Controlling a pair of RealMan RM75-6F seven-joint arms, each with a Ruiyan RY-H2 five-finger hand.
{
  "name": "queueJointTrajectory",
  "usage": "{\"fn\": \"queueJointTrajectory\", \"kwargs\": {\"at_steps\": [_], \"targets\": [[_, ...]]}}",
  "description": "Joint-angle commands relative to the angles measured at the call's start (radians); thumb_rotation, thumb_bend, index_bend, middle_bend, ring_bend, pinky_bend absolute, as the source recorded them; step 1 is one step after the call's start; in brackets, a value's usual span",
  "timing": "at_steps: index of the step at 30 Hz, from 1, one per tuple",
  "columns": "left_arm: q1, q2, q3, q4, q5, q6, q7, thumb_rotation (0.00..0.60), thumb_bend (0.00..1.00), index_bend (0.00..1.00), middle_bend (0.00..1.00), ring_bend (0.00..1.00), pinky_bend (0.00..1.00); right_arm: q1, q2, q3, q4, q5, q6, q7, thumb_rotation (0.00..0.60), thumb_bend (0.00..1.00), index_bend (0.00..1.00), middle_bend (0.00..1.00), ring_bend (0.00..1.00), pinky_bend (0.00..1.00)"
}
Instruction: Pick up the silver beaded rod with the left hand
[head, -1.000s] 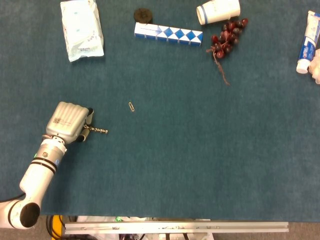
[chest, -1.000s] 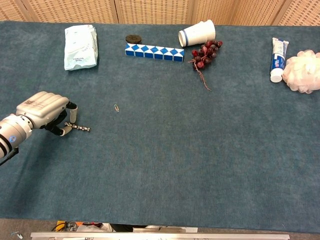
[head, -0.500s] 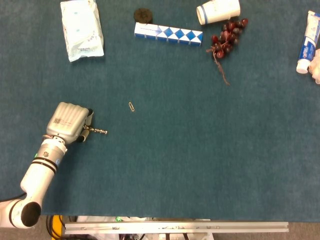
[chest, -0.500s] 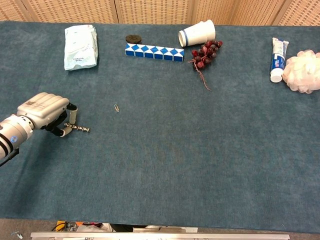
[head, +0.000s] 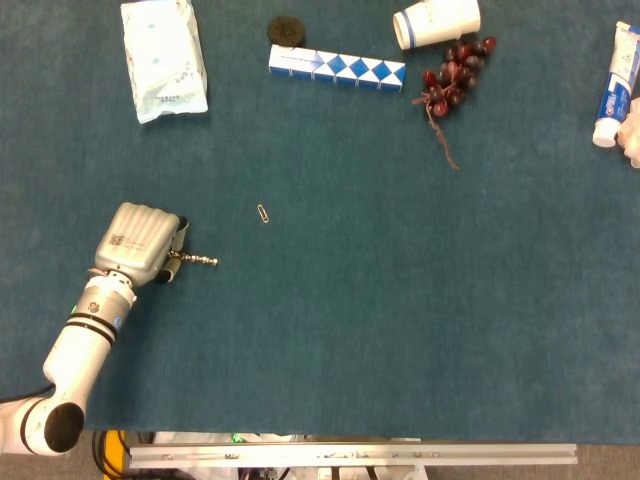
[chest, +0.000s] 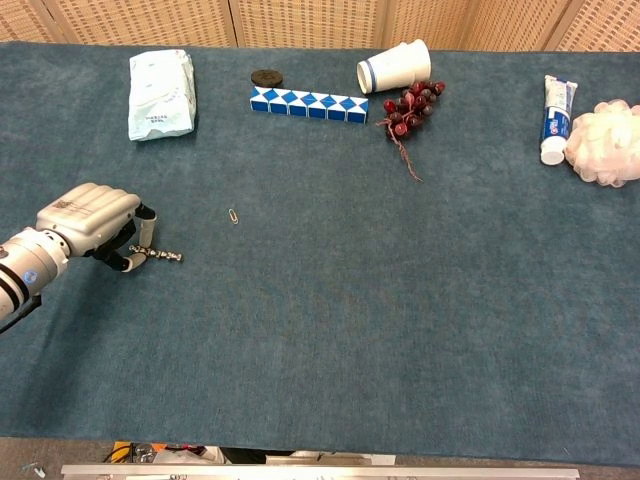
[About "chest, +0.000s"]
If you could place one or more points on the black round disc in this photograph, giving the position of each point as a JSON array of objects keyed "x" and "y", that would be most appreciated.
[{"x": 268, "y": 76}]

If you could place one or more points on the blue white snake puzzle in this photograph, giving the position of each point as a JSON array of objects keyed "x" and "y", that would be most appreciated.
[{"x": 309, "y": 105}]

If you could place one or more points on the white mesh bath sponge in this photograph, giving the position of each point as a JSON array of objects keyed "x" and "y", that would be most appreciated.
[{"x": 605, "y": 142}]

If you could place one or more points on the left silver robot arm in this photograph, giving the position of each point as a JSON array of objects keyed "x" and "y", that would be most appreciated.
[{"x": 22, "y": 272}]

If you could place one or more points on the small metal paperclip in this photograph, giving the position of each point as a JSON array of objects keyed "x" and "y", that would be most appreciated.
[{"x": 233, "y": 216}]

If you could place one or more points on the red plastic grape bunch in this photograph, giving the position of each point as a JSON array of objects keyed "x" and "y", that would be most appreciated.
[{"x": 412, "y": 107}]

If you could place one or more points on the aluminium frame rail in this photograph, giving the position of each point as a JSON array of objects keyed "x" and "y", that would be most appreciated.
[{"x": 320, "y": 472}]

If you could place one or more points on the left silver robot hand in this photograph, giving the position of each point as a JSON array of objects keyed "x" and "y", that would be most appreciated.
[{"x": 95, "y": 215}]

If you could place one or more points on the white blue toothpaste tube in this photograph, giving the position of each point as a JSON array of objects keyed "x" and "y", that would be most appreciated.
[{"x": 556, "y": 120}]

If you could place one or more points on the silver bead chain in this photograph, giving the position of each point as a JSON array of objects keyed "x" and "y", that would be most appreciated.
[{"x": 162, "y": 254}]

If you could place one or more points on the woven bamboo folding screen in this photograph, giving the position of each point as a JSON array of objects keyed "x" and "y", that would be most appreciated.
[{"x": 320, "y": 22}]

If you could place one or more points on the teal felt table mat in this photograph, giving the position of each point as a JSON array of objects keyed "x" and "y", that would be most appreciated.
[{"x": 320, "y": 300}]

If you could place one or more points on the pale blue tissue pack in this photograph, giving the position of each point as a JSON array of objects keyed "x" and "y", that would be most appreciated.
[{"x": 161, "y": 95}]

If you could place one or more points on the white paper cup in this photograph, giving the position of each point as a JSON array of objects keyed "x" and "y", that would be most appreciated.
[{"x": 395, "y": 66}]

